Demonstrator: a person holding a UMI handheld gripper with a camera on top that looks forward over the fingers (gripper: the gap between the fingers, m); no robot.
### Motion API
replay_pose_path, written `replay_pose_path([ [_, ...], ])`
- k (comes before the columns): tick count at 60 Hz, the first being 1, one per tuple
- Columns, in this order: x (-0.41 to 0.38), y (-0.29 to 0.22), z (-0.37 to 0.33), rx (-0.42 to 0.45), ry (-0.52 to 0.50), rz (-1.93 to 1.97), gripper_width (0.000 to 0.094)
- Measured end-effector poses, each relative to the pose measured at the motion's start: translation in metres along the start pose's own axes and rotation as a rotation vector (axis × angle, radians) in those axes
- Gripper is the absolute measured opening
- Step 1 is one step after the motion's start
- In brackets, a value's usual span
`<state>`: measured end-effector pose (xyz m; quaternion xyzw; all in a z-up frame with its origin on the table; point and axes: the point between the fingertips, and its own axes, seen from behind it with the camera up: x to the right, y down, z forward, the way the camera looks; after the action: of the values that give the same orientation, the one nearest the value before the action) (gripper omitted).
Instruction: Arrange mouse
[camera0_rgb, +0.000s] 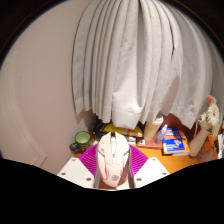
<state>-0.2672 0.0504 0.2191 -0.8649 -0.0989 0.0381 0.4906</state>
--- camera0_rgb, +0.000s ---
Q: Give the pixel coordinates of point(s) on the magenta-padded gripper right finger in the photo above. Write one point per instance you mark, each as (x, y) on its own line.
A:
(148, 170)

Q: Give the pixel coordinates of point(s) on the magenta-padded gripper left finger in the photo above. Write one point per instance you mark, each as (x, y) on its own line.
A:
(78, 170)

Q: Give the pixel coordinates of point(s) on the pink computer mouse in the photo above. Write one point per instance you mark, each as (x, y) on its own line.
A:
(112, 160)

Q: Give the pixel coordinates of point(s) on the red-brown book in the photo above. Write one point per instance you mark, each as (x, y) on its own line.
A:
(148, 144)

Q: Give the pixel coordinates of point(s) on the dark brown mug green inside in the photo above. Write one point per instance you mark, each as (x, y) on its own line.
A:
(82, 140)

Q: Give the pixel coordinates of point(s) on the clear spray bottle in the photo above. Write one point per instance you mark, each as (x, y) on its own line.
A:
(160, 135)

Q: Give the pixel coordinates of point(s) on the blue book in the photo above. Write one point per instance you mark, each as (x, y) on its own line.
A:
(174, 141)

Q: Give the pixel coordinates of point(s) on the cream tumbler with lid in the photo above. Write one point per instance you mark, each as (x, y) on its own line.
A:
(151, 128)

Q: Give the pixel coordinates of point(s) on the yellow and black book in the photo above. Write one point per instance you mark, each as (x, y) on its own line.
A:
(128, 131)

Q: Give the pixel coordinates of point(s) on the orange book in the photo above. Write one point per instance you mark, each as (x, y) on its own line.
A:
(186, 146)

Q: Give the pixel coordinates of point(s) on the dark book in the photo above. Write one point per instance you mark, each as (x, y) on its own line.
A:
(99, 128)

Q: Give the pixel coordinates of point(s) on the cream vase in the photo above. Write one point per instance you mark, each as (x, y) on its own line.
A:
(197, 143)

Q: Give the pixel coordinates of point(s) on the white flat device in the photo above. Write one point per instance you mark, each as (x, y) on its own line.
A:
(220, 146)

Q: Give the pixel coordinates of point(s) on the white flower bouquet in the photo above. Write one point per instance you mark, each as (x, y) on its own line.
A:
(211, 116)

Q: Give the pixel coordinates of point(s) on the white pleated curtain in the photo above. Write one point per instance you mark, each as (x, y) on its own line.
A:
(133, 56)

